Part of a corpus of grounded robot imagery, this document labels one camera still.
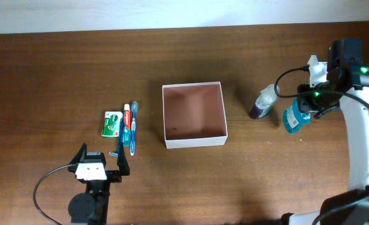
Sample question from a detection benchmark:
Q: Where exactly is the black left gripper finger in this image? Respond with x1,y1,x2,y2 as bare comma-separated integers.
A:
117,149,130,176
69,143,87,165

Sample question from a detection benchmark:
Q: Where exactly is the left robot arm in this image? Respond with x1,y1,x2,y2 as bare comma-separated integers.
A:
68,143,130,224

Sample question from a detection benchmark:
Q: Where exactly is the teal Listerine mouthwash bottle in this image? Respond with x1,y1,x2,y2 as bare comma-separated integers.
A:
283,98,311,134

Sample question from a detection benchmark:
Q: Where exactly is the blue disposable razor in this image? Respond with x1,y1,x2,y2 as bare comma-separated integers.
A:
109,120,125,158

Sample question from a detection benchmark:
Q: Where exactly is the Colgate toothpaste tube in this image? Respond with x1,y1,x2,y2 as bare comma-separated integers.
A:
122,104,131,146

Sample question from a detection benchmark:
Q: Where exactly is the green Dettol soap pack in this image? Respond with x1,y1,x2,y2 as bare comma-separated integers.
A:
101,111,123,138

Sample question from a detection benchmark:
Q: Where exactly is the blue white toothbrush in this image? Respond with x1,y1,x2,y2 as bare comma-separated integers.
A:
130,101,138,156

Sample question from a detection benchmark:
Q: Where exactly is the clear purple sanitizer bottle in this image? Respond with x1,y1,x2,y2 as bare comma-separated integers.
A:
249,84,278,119

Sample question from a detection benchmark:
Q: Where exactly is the pink white open box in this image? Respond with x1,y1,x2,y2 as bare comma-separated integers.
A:
162,82,228,149

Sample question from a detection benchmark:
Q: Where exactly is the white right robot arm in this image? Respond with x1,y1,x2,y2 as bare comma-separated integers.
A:
279,39,369,224

